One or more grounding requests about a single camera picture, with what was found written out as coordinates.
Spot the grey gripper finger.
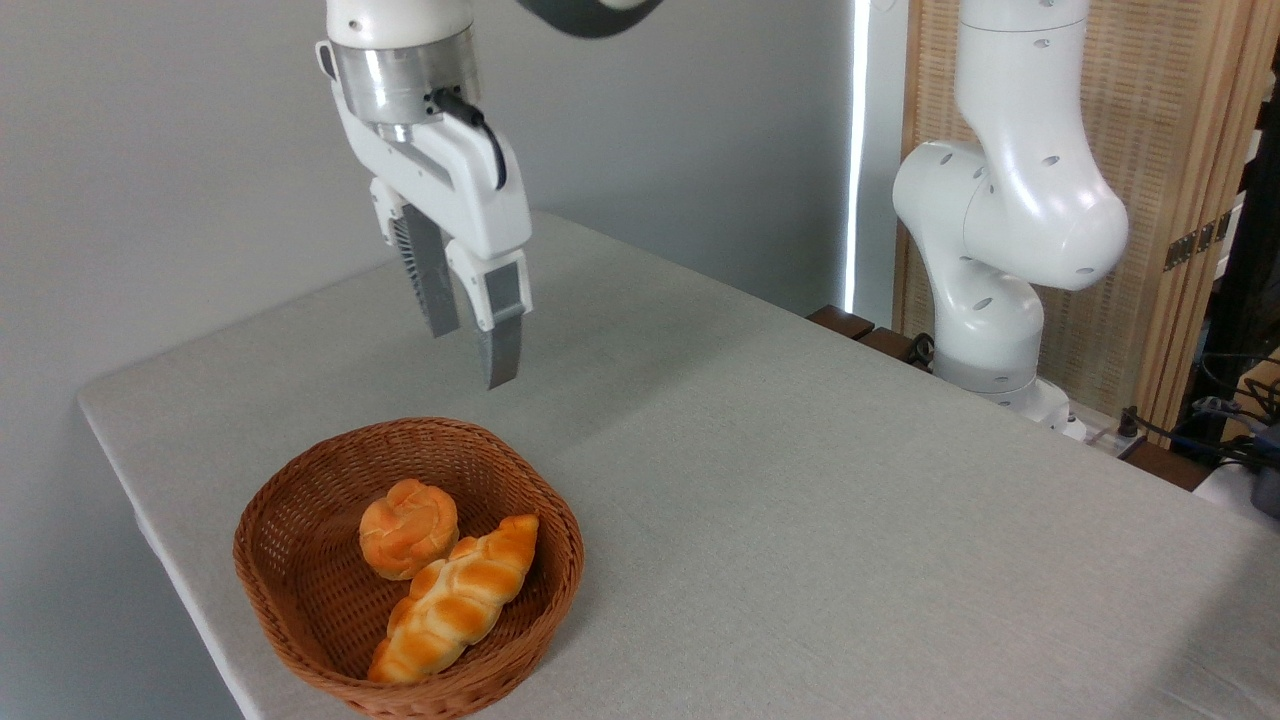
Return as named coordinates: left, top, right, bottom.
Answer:
left=370, top=178, right=463, bottom=340
left=445, top=238, right=534, bottom=390

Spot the black cable bundle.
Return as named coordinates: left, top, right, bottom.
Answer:
left=1115, top=350, right=1280, bottom=473

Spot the long braided bread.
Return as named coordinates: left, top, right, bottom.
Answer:
left=368, top=514, right=541, bottom=686

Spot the dark brown wooden slat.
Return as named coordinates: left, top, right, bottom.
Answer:
left=860, top=327, right=933, bottom=368
left=1118, top=440, right=1213, bottom=492
left=806, top=305, right=876, bottom=342

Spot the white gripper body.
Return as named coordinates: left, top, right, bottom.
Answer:
left=330, top=85, right=534, bottom=264

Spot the blue grey box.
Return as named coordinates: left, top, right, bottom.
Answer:
left=1248, top=420, right=1280, bottom=521

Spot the metal screen hinge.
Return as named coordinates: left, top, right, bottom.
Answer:
left=1164, top=210, right=1233, bottom=272

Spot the grey tablecloth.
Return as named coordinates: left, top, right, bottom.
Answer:
left=78, top=210, right=1280, bottom=720

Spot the brown wicker basket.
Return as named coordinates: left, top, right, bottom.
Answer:
left=232, top=417, right=585, bottom=720

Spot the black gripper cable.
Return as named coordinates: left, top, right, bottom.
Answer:
left=428, top=88, right=509, bottom=192

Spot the round knotted bread roll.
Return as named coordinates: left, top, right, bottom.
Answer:
left=358, top=478, right=461, bottom=582

